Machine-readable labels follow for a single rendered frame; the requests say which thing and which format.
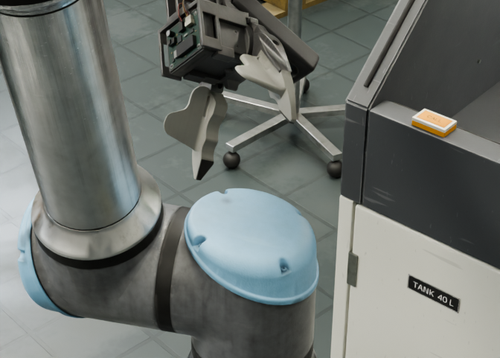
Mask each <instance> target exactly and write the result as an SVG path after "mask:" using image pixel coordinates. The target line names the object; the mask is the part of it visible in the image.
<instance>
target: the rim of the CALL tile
mask: <svg viewBox="0 0 500 358"><path fill-rule="evenodd" d="M425 110H426V111H428V112H431V113H434V114H436V115H439V116H441V117H444V118H447V119H449V120H451V121H452V123H450V124H449V125H447V126H446V127H444V128H443V127H439V126H438V125H435V124H432V123H430V122H428V121H424V120H423V119H420V118H417V116H418V115H419V114H421V113H422V112H424V111H425ZM412 120H413V121H416V122H418V123H420V124H423V125H426V126H428V127H431V128H433V129H435V130H438V131H441V132H444V133H445V132H446V131H448V130H449V129H451V128H452V127H453V126H454V125H456V124H457V121H455V120H453V119H451V118H448V117H445V116H443V115H440V114H437V113H436V112H432V111H430V110H427V109H423V110H422V111H420V112H419V113H417V114H416V115H415V116H414V117H412Z"/></svg>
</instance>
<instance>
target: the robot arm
mask: <svg viewBox="0 0 500 358"><path fill-rule="evenodd" d="M165 4H166V14H167V23H166V24H165V25H164V26H163V27H161V28H160V29H159V30H158V46H159V56H160V66H161V76H162V77H166V78H170V79H173V80H178V81H181V80H182V77H183V79H184V80H189V81H193V82H195V83H198V84H199V86H198V87H196V88H195V89H194V90H193V91H192V92H191V95H190V99H189V101H188V105H187V106H186V107H185V108H184V109H182V110H179V111H176V112H171V113H170V114H168V115H167V117H166V118H165V120H164V130H165V132H166V133H167V134H168V135H169V136H171V137H173V138H175V139H176V140H178V141H180V142H182V143H183V144H185V145H187V146H189V147H190V148H192V149H193V151H192V164H193V177H194V179H196V180H200V181H201V179H202V178H203V177H204V175H205V174H206V173H207V172H208V171H209V170H210V168H211V167H212V166H213V164H214V151H215V148H216V145H217V143H218V134H219V128H220V125H221V123H222V121H223V119H224V118H225V115H226V112H227V108H228V104H227V102H226V100H225V98H224V95H223V94H222V93H223V88H224V87H225V88H226V89H229V90H232V91H237V89H238V86H239V85H240V84H241V83H242V82H243V81H245V80H249V81H251V82H253V83H255V84H257V85H259V86H262V87H263V88H265V89H268V91H269V96H270V98H273V99H275V100H276V101H277V103H278V107H279V111H280V113H281V114H282V115H283V116H284V117H285V119H287V120H288V122H289V123H291V124H294V123H295V122H296V120H297V115H296V105H295V89H294V83H296V82H298V81H299V80H301V79H302V78H304V77H306V76H307V75H308V74H310V73H311V72H313V71H314V70H315V67H316V66H317V63H318V61H319V55H318V54H317V53H316V52H314V50H313V49H311V47H310V46H308V45H307V44H306V43H305V42H304V41H302V40H301V39H300V38H299V37H298V36H297V35H295V34H294V33H293V32H292V31H291V30H290V29H288V27H287V26H285V25H284V24H283V23H282V22H281V21H280V20H279V19H277V18H276V17H275V16H274V15H273V14H272V13H270V12H269V11H268V10H267V9H266V8H265V7H264V6H263V5H262V4H261V3H260V2H258V1H257V0H165ZM164 45H167V52H168V61H169V67H168V66H165V62H164ZM0 66H1V70H2V73H3V75H4V80H5V83H6V85H7V89H8V92H9V95H10V99H11V101H12V104H13V108H14V111H15V113H16V117H17V121H18V123H19V127H20V130H21V132H22V137H23V139H24V142H25V146H26V149H27V152H28V155H29V158H30V161H31V165H32V168H33V171H34V175H35V177H36V181H37V184H38V186H39V191H38V192H37V194H36V196H35V197H34V198H33V199H32V200H31V202H30V203H29V205H28V207H27V209H26V211H25V213H24V216H23V218H22V222H21V225H20V229H19V237H18V246H17V249H18V250H20V252H21V254H20V257H19V259H18V266H19V274H20V277H21V280H22V283H23V286H24V288H25V290H26V292H27V293H28V295H29V296H30V297H31V299H32V300H33V301H34V302H35V303H36V304H38V305H39V306H40V307H43V308H45V309H46V310H52V311H55V312H59V313H61V314H63V315H65V316H69V317H72V318H79V319H83V318H90V319H98V320H103V321H107V322H115V323H120V324H125V325H132V326H137V327H145V328H149V329H154V330H163V331H167V332H172V333H179V334H184V335H188V336H191V350H190V353H189V354H188V357H187V358H317V356H316V354H315V351H314V349H313V339H314V324H315V292H316V286H317V284H318V277H319V268H318V261H317V258H316V240H315V235H314V232H313V229H312V227H311V225H310V224H309V222H308V221H307V220H306V219H305V218H304V217H302V216H301V212H300V211H299V210H298V209H297V208H295V207H294V206H293V205H291V204H289V203H288V202H286V201H285V200H283V199H281V198H279V197H277V196H274V195H271V194H268V193H265V192H262V191H256V190H252V189H245V188H232V189H227V190H225V194H221V193H220V192H218V191H215V192H213V193H210V194H208V195H206V196H204V197H202V198H201V199H199V200H198V201H197V202H196V203H195V204H194V205H193V206H192V208H189V207H184V206H180V205H171V204H165V203H162V200H161V193H160V190H159V187H158V185H157V183H156V181H155V180H154V178H153V177H152V176H151V175H150V174H149V173H148V172H147V171H146V170H145V169H143V168H142V167H141V166H139V165H137V161H136V157H135V151H134V147H133V143H132V136H131V133H130V129H129V122H128V118H127V114H126V108H125V104H124V97H123V93H122V90H121V83H120V79H119V75H118V69H117V65H116V61H115V54H114V50H113V47H112V40H111V36H110V32H109V26H108V22H107V18H106V11H105V7H104V3H103V0H0ZM220 93H221V94H220Z"/></svg>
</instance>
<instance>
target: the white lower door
mask: <svg viewBox="0 0 500 358"><path fill-rule="evenodd" d="M347 284H349V285H350V299H349V310H348V322H347V343H346V354H345V358H500V269H498V268H496V267H494V266H492V265H489V264H488V263H485V262H483V261H482V260H479V259H477V258H474V257H473V256H471V255H468V254H466V253H464V252H462V251H460V250H457V249H455V248H453V247H451V246H449V245H446V244H445V243H442V242H440V241H439V240H436V239H434V238H432V237H430V236H428V235H425V234H423V233H421V232H419V231H417V230H414V229H412V228H410V227H408V226H405V225H403V224H402V223H399V222H397V221H396V220H393V219H391V218H389V217H387V216H385V215H382V214H380V213H378V212H376V211H373V210H371V209H369V208H367V207H365V206H364V205H363V203H362V204H358V205H356V211H355V223H354V234H353V252H348V262H347Z"/></svg>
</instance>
